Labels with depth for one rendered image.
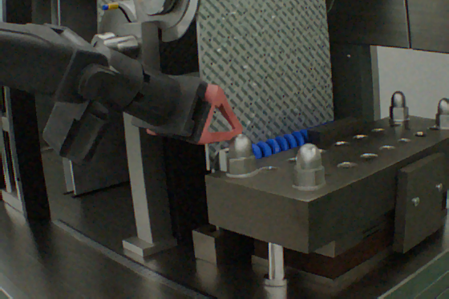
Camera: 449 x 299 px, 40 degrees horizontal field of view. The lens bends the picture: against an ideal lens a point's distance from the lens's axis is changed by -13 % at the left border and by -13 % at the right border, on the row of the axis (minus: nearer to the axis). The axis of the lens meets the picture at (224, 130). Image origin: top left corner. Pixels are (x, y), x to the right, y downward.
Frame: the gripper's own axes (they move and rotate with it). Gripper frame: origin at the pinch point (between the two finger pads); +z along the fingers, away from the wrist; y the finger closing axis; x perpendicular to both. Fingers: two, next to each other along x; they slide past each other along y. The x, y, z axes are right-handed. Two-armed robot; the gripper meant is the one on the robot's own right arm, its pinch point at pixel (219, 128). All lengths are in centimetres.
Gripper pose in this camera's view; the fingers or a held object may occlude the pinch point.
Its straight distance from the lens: 85.0
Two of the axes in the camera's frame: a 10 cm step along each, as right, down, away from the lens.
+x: 3.2, -9.4, 1.3
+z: 6.9, 3.2, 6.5
